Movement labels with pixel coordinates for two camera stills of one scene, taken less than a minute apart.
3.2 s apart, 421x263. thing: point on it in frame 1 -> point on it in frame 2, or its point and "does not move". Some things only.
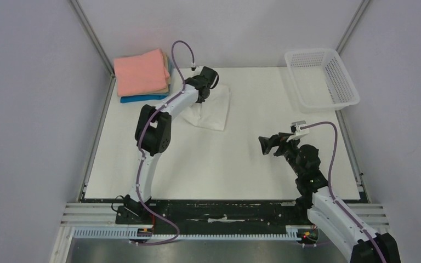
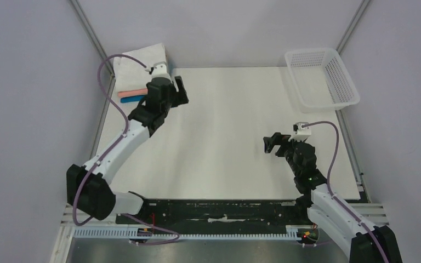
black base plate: (211, 212) does not move
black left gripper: (200, 101) -> (179, 97)
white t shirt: (211, 113) -> (129, 74)
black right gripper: (278, 143) does not move
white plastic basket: (320, 80) does not move
